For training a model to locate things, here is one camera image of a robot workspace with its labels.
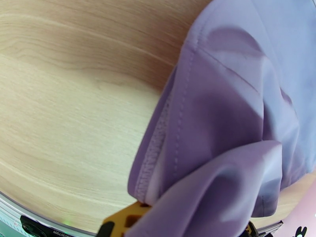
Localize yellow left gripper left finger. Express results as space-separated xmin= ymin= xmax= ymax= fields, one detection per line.
xmin=97 ymin=201 xmax=150 ymax=237

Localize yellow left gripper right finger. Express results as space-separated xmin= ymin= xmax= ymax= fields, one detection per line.
xmin=245 ymin=220 xmax=258 ymax=237

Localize purple fabric garment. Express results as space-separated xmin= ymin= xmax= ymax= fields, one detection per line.
xmin=127 ymin=0 xmax=316 ymax=237

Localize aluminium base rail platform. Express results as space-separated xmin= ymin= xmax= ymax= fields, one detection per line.
xmin=0 ymin=192 xmax=99 ymax=237

